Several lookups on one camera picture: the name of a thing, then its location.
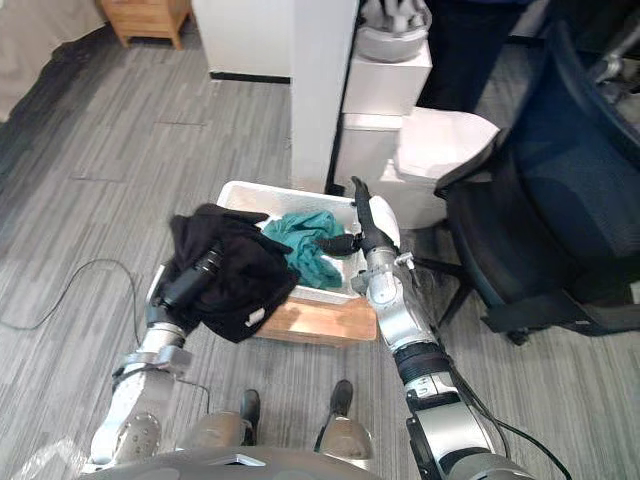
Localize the grey headset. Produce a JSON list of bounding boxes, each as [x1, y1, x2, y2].
[[356, 0, 432, 64]]

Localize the black garment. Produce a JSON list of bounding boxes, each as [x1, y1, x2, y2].
[[167, 202, 301, 344]]

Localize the thin black floor cable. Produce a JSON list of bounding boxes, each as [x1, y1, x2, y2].
[[0, 257, 139, 332]]

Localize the silver robot leg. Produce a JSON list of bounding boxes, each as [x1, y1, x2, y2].
[[174, 388, 263, 452], [313, 379, 376, 474]]

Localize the small white box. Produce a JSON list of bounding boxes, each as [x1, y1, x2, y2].
[[343, 38, 434, 119]]

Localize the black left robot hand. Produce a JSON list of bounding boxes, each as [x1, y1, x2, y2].
[[153, 246, 225, 315]]

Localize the black mesh office chair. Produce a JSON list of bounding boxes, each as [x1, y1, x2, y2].
[[433, 19, 640, 347]]

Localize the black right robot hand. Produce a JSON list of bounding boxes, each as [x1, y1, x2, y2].
[[317, 175, 402, 257]]

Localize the wooden low platform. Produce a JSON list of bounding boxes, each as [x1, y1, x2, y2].
[[251, 294, 379, 350]]

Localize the teal garment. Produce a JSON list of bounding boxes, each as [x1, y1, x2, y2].
[[260, 209, 347, 291]]

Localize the white laundry hamper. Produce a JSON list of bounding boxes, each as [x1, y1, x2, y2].
[[148, 180, 375, 307]]

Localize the person's legs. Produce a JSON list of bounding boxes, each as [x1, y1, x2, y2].
[[423, 0, 532, 114]]

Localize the tall white box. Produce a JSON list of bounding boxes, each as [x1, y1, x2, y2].
[[333, 112, 407, 197]]

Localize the white square pillar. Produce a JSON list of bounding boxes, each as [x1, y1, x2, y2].
[[191, 0, 362, 194]]

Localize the beige bed quilt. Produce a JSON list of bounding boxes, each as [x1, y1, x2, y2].
[[0, 0, 107, 124]]

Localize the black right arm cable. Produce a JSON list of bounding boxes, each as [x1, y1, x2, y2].
[[439, 344, 574, 480]]

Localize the grey robot torso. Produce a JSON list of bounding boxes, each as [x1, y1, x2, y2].
[[79, 445, 419, 480]]

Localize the silver right robot leg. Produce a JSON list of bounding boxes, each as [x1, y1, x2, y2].
[[313, 379, 376, 474]]

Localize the silver left robot leg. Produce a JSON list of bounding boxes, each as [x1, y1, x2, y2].
[[174, 388, 263, 452]]

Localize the wooden nightstand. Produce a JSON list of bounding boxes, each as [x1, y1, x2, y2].
[[96, 0, 194, 52]]

